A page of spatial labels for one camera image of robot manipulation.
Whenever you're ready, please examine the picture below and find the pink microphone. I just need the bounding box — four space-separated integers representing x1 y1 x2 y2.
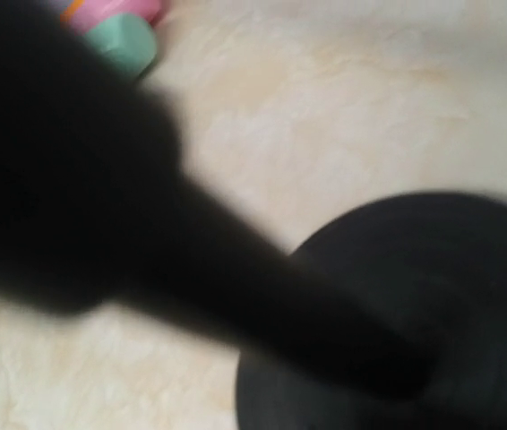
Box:
51 0 164 32

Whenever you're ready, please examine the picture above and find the black stand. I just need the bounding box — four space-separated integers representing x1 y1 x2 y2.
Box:
0 1 507 429

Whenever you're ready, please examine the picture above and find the teal microphone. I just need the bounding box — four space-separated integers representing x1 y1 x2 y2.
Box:
84 13 159 80

